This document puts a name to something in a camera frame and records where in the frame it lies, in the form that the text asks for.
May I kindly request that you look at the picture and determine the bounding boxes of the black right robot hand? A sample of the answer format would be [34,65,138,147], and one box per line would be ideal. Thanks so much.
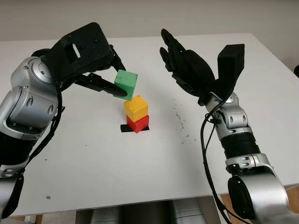
[159,28,217,106]

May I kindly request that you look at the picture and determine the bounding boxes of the green wooden block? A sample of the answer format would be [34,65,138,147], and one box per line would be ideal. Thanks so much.
[114,69,138,101]

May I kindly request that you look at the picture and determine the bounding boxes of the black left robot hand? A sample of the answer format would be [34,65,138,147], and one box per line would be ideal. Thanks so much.
[57,44,128,98]

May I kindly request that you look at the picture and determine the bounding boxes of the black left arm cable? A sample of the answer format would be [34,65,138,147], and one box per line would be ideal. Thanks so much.
[21,88,65,175]

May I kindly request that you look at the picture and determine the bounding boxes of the yellow wooden block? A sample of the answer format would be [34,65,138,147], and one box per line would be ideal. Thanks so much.
[124,95,150,122]

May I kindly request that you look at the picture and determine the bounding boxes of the black tape strip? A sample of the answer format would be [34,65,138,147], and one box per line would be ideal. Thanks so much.
[120,124,150,133]

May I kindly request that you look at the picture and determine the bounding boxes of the silver robot right leg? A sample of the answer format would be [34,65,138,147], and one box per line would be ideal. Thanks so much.
[171,198,207,224]

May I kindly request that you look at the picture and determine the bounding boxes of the dark grey robot torso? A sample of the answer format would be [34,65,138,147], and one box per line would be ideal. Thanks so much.
[120,201,175,224]

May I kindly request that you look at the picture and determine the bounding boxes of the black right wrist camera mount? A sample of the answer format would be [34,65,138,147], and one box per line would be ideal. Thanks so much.
[209,43,245,102]

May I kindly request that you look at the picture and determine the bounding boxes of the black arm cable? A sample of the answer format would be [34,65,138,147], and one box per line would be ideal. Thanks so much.
[200,98,232,224]
[21,88,65,175]

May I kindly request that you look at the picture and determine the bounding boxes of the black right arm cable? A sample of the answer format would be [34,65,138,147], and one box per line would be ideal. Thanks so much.
[200,98,232,224]

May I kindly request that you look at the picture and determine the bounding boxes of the red wooden block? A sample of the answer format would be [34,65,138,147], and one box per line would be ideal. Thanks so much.
[126,114,150,133]

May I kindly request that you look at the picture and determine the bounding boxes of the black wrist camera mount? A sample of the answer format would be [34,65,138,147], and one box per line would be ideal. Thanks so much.
[44,22,113,84]
[209,43,245,102]

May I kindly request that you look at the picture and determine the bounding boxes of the white table leg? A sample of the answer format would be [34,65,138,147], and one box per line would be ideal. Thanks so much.
[210,195,226,224]

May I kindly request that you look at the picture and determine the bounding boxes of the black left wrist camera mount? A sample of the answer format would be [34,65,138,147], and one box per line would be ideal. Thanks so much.
[44,22,113,84]

